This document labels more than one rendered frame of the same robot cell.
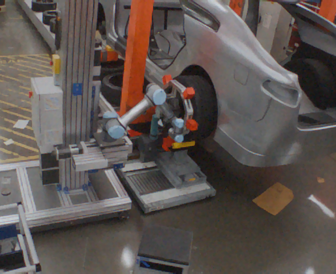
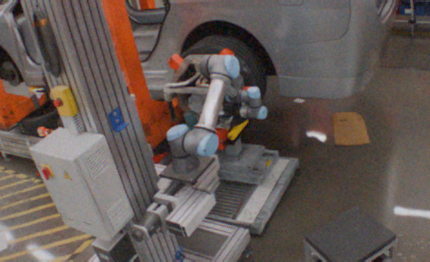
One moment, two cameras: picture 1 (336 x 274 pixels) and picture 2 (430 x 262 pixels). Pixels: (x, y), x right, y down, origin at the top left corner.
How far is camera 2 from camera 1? 1.41 m
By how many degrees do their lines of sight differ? 21
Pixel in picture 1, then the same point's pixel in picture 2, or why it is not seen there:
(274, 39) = not seen: outside the picture
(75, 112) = (127, 157)
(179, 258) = (384, 238)
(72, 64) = (95, 84)
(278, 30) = not seen: outside the picture
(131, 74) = (130, 78)
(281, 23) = not seen: outside the picture
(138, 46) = (123, 36)
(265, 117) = (351, 25)
